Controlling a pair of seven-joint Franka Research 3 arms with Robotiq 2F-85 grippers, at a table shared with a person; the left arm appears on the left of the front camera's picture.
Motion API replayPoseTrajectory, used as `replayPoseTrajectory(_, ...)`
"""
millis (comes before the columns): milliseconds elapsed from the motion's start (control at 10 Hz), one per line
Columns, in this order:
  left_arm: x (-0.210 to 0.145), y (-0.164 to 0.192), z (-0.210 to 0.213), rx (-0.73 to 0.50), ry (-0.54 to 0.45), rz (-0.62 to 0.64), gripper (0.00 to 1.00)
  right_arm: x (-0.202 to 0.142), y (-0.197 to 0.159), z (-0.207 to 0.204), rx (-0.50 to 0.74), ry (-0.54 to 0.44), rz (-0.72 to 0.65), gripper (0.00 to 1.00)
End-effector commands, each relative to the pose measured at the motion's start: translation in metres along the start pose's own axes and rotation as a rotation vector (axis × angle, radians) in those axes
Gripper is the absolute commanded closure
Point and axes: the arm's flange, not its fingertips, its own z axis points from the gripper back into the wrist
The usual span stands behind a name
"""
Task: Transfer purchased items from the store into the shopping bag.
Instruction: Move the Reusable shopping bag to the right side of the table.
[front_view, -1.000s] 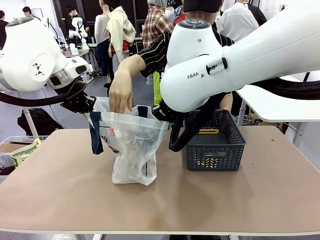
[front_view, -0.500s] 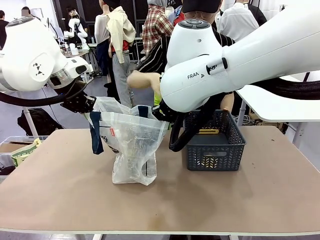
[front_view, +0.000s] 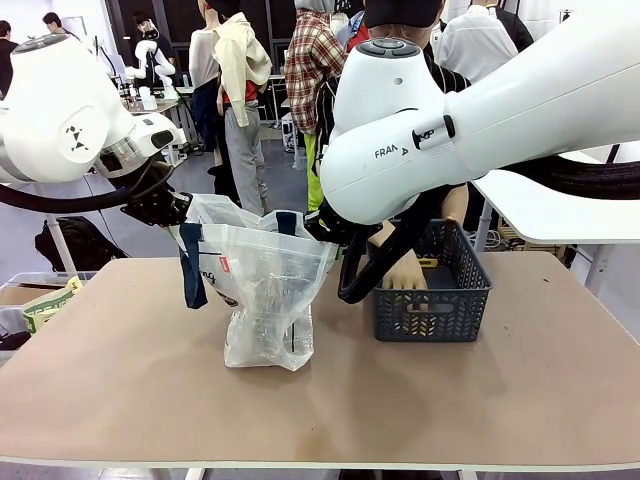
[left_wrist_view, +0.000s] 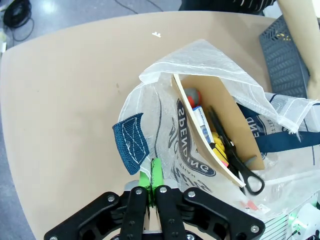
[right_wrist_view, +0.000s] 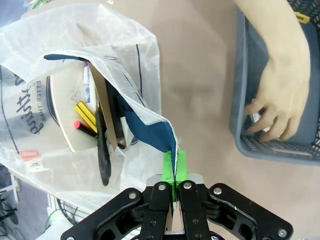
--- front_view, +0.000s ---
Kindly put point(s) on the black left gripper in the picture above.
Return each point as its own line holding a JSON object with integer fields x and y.
{"x": 155, "y": 210}

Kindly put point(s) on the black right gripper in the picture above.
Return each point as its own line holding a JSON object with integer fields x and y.
{"x": 330, "y": 227}

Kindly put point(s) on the clear printed plastic shopping bag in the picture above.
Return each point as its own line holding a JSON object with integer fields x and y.
{"x": 272, "y": 280}

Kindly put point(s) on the clear plastic bottle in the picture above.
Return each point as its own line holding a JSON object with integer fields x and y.
{"x": 272, "y": 310}

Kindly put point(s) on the dark grey plastic basket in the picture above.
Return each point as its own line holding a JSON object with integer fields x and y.
{"x": 450, "y": 310}

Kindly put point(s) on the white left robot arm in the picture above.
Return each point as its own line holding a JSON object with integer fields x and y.
{"x": 55, "y": 110}

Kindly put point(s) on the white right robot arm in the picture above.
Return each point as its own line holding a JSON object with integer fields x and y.
{"x": 500, "y": 115}

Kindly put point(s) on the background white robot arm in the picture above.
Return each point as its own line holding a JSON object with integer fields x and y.
{"x": 155, "y": 60}

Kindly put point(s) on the person's right forearm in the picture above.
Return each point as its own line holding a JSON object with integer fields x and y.
{"x": 387, "y": 245}

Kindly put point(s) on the person's left forearm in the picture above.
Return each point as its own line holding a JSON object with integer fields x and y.
{"x": 454, "y": 200}

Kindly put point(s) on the person's right hand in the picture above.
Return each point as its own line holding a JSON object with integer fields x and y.
{"x": 405, "y": 277}

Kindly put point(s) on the person's left hand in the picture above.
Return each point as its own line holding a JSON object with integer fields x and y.
{"x": 451, "y": 219}

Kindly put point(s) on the black backpack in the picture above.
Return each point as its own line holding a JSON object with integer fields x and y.
{"x": 80, "y": 245}

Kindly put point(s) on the white stand pole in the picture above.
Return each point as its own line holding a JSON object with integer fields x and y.
{"x": 57, "y": 245}

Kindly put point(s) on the yellow item in basket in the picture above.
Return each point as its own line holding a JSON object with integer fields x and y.
{"x": 428, "y": 263}

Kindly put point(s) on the yellow green snack package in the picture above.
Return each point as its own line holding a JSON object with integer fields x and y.
{"x": 50, "y": 305}

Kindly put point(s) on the mannequin with beige jacket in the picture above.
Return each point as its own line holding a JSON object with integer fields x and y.
{"x": 240, "y": 75}

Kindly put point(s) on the mannequin with plaid shirt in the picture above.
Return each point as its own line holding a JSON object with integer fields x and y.
{"x": 312, "y": 65}

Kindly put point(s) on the clear plastic storage bin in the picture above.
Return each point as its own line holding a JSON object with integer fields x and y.
{"x": 15, "y": 310}

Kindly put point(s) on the wooden crate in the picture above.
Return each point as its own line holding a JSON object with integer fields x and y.
{"x": 509, "y": 232}

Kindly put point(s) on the background person in black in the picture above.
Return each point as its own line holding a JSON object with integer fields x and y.
{"x": 150, "y": 27}
{"x": 55, "y": 25}
{"x": 6, "y": 55}

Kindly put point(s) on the white side table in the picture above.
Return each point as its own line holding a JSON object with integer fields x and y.
{"x": 560, "y": 215}

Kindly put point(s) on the mannequin with white shirt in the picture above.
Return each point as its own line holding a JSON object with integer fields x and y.
{"x": 477, "y": 45}

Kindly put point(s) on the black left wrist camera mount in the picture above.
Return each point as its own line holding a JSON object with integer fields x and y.
{"x": 137, "y": 175}

